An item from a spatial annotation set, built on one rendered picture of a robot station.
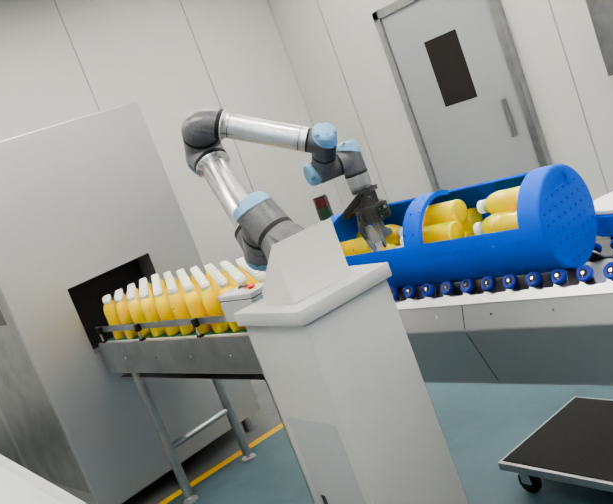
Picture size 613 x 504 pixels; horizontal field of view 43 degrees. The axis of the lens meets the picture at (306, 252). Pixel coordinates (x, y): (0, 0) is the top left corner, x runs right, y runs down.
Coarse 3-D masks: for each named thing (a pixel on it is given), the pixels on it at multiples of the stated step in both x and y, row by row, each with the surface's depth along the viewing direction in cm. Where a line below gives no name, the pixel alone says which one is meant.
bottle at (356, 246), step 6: (348, 240) 260; (354, 240) 256; (360, 240) 254; (342, 246) 260; (348, 246) 257; (354, 246) 254; (360, 246) 253; (366, 246) 252; (348, 252) 257; (354, 252) 255; (360, 252) 253; (366, 252) 252
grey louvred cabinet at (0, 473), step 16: (0, 464) 52; (16, 464) 51; (0, 480) 42; (16, 480) 41; (32, 480) 47; (0, 496) 40; (16, 496) 39; (32, 496) 38; (48, 496) 37; (64, 496) 42
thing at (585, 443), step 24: (576, 408) 305; (600, 408) 298; (552, 432) 294; (576, 432) 287; (600, 432) 281; (528, 456) 283; (552, 456) 277; (576, 456) 272; (600, 456) 266; (528, 480) 285; (576, 480) 260; (600, 480) 253
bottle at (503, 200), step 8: (496, 192) 217; (504, 192) 214; (512, 192) 212; (488, 200) 218; (496, 200) 215; (504, 200) 213; (512, 200) 211; (488, 208) 218; (496, 208) 216; (504, 208) 214; (512, 208) 213
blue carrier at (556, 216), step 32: (448, 192) 238; (480, 192) 234; (544, 192) 199; (576, 192) 209; (352, 224) 274; (384, 224) 271; (416, 224) 228; (544, 224) 197; (576, 224) 207; (352, 256) 249; (384, 256) 239; (416, 256) 229; (448, 256) 221; (480, 256) 213; (512, 256) 206; (544, 256) 200; (576, 256) 205
